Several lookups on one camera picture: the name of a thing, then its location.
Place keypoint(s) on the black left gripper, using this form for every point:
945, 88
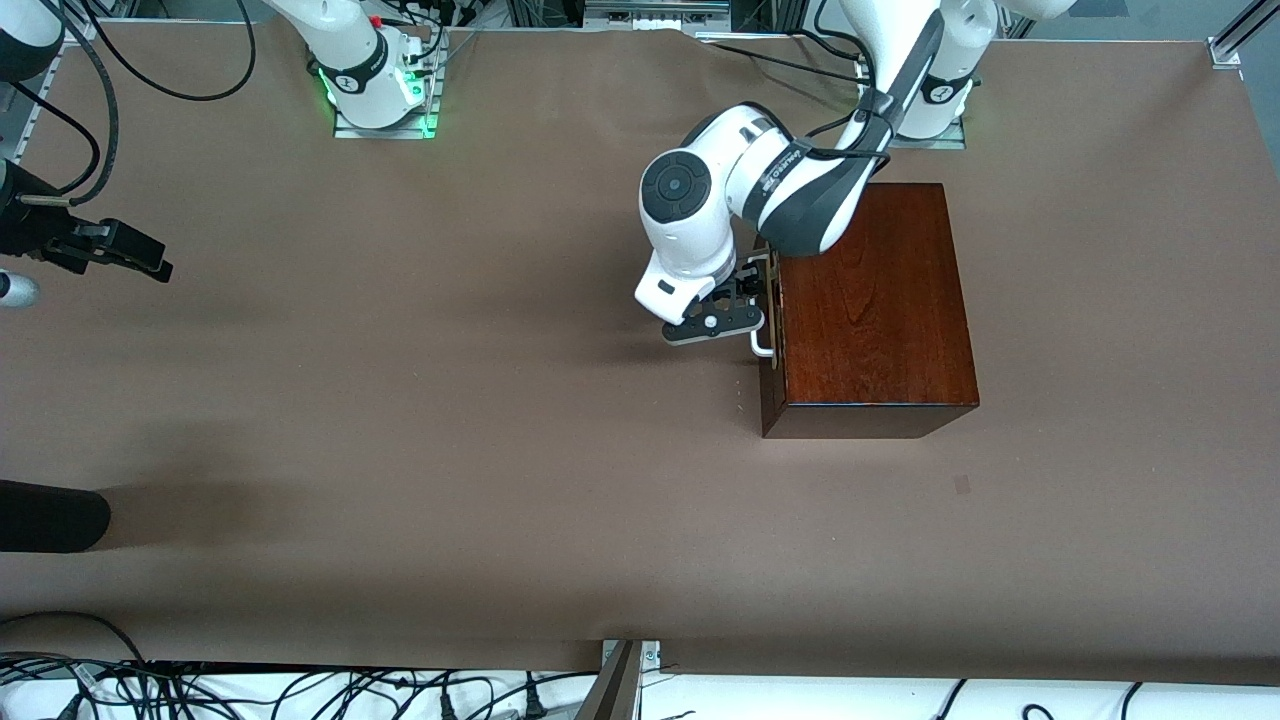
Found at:
745, 283

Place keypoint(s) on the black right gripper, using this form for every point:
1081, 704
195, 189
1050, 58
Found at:
28, 232

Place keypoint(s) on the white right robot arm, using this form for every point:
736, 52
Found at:
350, 60

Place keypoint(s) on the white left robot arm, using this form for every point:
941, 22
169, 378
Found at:
690, 230

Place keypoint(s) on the dark brown wooden cabinet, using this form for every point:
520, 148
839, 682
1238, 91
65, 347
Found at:
880, 320

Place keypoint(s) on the black ribbed cylinder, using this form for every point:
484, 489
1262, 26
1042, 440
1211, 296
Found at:
50, 515

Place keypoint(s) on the brown paper table cover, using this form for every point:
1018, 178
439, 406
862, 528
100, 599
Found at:
500, 550

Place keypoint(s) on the dark metal strut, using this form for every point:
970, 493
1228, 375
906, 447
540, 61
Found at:
612, 690

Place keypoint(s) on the black power plug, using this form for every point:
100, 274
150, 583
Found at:
536, 705
447, 707

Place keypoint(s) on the aluminium profile bar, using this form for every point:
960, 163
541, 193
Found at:
1255, 20

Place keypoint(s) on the perforated metal rail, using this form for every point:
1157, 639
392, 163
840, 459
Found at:
30, 120

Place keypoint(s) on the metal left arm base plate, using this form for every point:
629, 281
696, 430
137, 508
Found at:
930, 143

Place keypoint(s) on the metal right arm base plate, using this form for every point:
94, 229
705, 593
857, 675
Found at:
385, 132

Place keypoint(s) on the small metal bracket plate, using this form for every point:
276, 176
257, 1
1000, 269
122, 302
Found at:
650, 652

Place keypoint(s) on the aluminium corner bracket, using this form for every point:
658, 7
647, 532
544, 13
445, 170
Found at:
1225, 52

